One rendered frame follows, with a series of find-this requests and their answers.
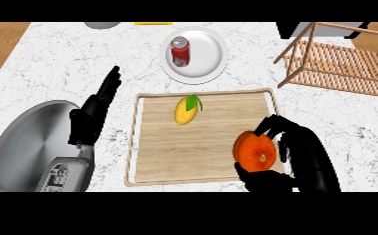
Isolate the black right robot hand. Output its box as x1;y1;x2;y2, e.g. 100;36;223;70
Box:
233;113;342;193

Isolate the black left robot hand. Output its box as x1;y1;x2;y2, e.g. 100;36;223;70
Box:
66;65;124;149

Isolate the orange squash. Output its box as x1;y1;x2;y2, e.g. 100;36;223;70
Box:
232;130;279;174

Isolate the wooden tray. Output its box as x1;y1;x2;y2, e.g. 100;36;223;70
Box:
122;87;292;188

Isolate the wooden tiered shelf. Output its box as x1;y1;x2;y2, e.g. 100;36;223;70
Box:
273;21;378;97

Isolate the grey round metal pan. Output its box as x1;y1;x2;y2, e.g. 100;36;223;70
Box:
0;99;82;193

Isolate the yellow mango with green leaf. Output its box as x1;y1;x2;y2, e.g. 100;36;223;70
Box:
172;93;205;126

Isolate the red can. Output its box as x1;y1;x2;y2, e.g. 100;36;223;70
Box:
170;36;192;68

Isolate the grey round object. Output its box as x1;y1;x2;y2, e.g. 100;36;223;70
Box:
82;21;122;30

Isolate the white plate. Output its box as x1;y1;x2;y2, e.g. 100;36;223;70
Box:
158;26;230;85

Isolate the yellow flat object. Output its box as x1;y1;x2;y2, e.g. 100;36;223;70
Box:
133;21;175;26

